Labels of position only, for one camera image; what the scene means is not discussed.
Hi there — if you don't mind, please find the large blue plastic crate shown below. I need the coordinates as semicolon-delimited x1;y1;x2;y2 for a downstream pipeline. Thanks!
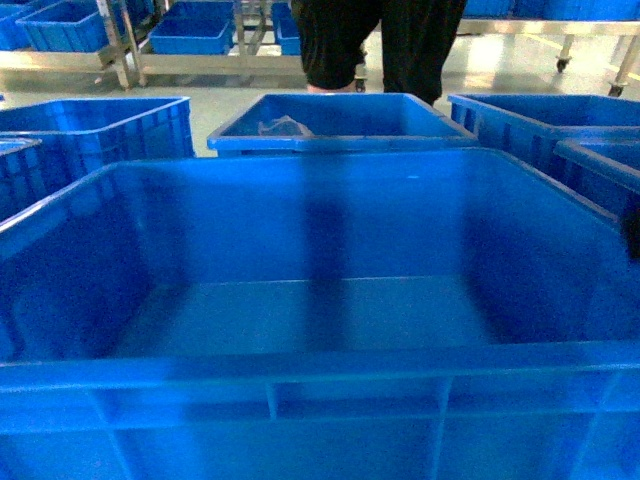
1;148;639;479

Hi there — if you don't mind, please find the steel shelf rack left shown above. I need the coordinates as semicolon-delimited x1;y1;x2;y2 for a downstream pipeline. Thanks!
1;1;301;90

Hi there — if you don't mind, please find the grey crumpled rag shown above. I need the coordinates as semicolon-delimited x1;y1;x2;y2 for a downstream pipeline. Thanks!
258;115;314;137

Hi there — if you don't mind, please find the blue crate centre with rag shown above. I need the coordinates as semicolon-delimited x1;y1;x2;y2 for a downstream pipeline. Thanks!
207;93;479;157

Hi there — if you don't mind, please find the blue crate behind leg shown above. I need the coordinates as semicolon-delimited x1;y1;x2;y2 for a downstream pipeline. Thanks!
271;2;301;56

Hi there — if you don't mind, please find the person in black trousers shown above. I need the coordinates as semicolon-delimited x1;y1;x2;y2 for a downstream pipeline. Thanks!
290;0;466;106

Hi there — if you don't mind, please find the blue crate right rear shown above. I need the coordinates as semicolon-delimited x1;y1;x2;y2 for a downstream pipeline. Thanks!
448;94;639;179

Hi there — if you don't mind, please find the blue crate on rack centre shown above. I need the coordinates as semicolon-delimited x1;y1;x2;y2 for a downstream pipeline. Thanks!
149;1;236;55

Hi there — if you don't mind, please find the blue crate on rack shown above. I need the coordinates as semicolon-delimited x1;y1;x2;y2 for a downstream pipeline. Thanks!
149;1;236;55
16;1;109;53

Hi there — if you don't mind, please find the blue crate front left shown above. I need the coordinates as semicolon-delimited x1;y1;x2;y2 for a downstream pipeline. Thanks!
1;96;195;182

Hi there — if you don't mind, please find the blue crate on trolley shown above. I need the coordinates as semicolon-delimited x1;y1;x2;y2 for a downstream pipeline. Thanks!
463;0;639;21

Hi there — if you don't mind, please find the blue crate right near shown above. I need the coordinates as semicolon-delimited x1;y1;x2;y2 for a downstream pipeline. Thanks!
554;139;639;217

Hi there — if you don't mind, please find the blue crate far left edge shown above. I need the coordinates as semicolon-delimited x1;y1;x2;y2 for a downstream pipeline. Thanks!
1;137;46;221

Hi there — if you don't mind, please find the blue crate on rack left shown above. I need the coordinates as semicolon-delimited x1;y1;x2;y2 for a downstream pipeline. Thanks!
16;1;109;53

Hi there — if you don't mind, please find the steel trolley right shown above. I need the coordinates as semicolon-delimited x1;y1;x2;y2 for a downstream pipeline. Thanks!
458;18;639;97

